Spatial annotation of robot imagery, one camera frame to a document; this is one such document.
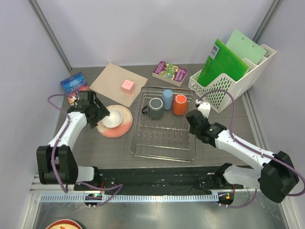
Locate blue Jane Eyre book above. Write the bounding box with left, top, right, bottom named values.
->
left=61, top=72, right=89, bottom=105

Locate white perforated file organizer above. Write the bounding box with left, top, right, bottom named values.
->
left=188, top=44, right=276, bottom=113

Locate light green clipboard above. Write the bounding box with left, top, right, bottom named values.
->
left=226, top=29, right=266, bottom=65

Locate purple children's book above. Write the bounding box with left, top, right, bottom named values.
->
left=152, top=61, right=188, bottom=87

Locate red rimmed plate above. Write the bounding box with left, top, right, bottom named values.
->
left=46, top=219, right=82, bottom=229

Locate pink cream plate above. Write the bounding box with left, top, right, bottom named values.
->
left=96, top=105, right=133, bottom=138

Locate blue cup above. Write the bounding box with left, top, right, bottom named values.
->
left=162, top=89, right=173, bottom=110

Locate brown cardboard sheet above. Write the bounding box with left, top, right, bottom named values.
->
left=90, top=63, right=148, bottom=107

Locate dark green folder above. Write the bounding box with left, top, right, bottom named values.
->
left=197, top=39, right=249, bottom=87

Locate pink cube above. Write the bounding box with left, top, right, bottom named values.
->
left=121, top=79, right=135, bottom=94

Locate orange cup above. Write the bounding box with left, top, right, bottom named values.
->
left=172, top=94, right=187, bottom=116

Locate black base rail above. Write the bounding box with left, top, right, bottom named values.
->
left=73, top=164, right=244, bottom=194

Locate orange white bowl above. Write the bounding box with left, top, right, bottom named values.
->
left=102, top=108, right=123, bottom=128

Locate white slotted cable duct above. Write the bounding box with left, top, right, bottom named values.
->
left=40, top=193, right=219, bottom=203

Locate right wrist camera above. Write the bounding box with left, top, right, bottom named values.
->
left=195, top=99, right=211, bottom=118

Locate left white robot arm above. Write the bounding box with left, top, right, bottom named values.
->
left=36, top=90, right=110, bottom=190

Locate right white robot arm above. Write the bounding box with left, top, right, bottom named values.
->
left=186, top=110, right=301, bottom=203

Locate grey mug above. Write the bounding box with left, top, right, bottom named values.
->
left=141, top=97, right=164, bottom=119

